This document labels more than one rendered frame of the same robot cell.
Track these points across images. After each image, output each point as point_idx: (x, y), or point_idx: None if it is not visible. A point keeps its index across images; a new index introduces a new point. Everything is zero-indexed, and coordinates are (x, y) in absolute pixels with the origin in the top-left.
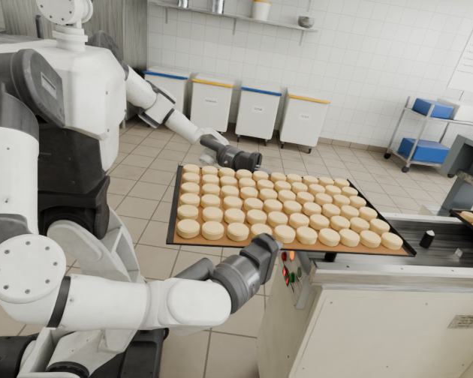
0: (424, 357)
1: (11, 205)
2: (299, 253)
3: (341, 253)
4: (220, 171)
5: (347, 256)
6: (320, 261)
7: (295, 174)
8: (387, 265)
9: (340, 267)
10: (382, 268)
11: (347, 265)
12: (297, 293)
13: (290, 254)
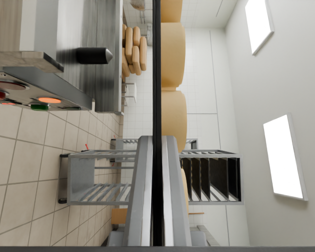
0: None
1: None
2: (72, 96)
3: (74, 22)
4: None
5: (78, 20)
6: (82, 75)
7: (184, 32)
8: (120, 26)
9: (120, 85)
10: (121, 39)
11: (119, 75)
12: (53, 110)
13: (40, 99)
